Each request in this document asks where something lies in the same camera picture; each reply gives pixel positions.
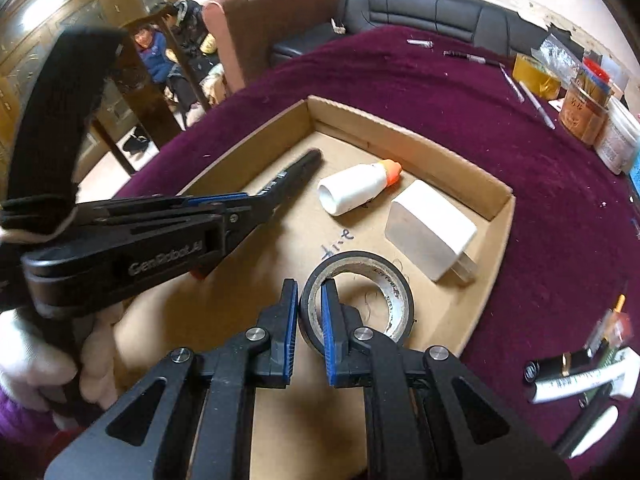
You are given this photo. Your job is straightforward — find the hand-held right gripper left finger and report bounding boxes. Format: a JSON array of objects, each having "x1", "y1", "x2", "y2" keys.
[{"x1": 45, "y1": 277, "x2": 301, "y2": 480}]

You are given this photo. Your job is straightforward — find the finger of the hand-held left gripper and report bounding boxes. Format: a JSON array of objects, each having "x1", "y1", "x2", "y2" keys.
[
  {"x1": 75, "y1": 191, "x2": 249, "y2": 223},
  {"x1": 221, "y1": 196, "x2": 283, "y2": 263}
]

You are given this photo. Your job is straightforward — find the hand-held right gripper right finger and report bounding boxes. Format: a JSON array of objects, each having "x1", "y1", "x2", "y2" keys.
[{"x1": 320, "y1": 279, "x2": 573, "y2": 480}]

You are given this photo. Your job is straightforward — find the cardboard box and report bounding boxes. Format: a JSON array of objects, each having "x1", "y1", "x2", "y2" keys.
[{"x1": 112, "y1": 95, "x2": 516, "y2": 480}]

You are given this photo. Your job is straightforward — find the black tape roll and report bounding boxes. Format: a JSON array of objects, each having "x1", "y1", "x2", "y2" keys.
[{"x1": 298, "y1": 251, "x2": 416, "y2": 356}]

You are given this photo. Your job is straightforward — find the black pen white tip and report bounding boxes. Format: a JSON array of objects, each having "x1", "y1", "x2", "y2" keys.
[{"x1": 550, "y1": 390, "x2": 616, "y2": 458}]

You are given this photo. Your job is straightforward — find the person's left hand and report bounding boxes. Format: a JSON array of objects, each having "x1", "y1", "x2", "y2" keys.
[{"x1": 0, "y1": 304, "x2": 127, "y2": 417}]

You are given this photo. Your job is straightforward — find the white glue bottle orange cap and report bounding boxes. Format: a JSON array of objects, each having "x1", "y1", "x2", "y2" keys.
[{"x1": 317, "y1": 159, "x2": 401, "y2": 217}]

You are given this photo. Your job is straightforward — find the white power adapter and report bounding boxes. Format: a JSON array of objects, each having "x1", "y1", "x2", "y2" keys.
[{"x1": 384, "y1": 180, "x2": 478, "y2": 283}]

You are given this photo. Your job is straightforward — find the brown armchair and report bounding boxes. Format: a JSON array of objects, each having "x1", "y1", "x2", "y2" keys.
[{"x1": 202, "y1": 0, "x2": 346, "y2": 96}]

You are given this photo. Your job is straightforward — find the black lipstick gold band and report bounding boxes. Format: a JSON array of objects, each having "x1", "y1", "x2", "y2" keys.
[{"x1": 524, "y1": 347, "x2": 593, "y2": 385}]

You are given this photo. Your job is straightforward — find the carved wooden cabinet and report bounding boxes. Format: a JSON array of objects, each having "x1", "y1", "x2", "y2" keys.
[{"x1": 0, "y1": 0, "x2": 201, "y2": 161}]

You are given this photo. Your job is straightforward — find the white tube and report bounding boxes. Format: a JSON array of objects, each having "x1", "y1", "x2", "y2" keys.
[{"x1": 530, "y1": 347, "x2": 640, "y2": 405}]

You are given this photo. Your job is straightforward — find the purple tablecloth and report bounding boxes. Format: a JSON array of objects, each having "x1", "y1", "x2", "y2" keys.
[{"x1": 0, "y1": 25, "x2": 640, "y2": 480}]

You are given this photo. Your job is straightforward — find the black leather sofa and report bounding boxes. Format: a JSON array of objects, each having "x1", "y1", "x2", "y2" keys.
[{"x1": 270, "y1": 0, "x2": 556, "y2": 68}]

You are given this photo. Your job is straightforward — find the correction tape clear package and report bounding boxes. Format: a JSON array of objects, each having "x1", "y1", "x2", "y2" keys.
[{"x1": 585, "y1": 307, "x2": 633, "y2": 356}]

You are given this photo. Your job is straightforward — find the white stick pen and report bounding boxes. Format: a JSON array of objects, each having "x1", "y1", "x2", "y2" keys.
[{"x1": 567, "y1": 405, "x2": 621, "y2": 459}]

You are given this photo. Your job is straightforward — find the clear thin pen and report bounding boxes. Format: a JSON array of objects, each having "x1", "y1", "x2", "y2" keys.
[
  {"x1": 520, "y1": 81, "x2": 556, "y2": 130},
  {"x1": 501, "y1": 65, "x2": 525, "y2": 104}
]

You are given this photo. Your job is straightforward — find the yellow tape roll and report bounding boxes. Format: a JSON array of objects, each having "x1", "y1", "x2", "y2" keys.
[{"x1": 512, "y1": 53, "x2": 563, "y2": 101}]

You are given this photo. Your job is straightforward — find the orange label jar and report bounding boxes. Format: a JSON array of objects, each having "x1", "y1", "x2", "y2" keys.
[{"x1": 557, "y1": 77, "x2": 613, "y2": 148}]

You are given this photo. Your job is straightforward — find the white plastic jar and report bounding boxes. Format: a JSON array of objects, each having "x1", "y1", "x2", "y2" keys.
[{"x1": 595, "y1": 97, "x2": 640, "y2": 176}]

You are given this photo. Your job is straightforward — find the clear plastic bag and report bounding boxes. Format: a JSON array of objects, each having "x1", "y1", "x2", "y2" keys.
[{"x1": 532, "y1": 34, "x2": 586, "y2": 68}]

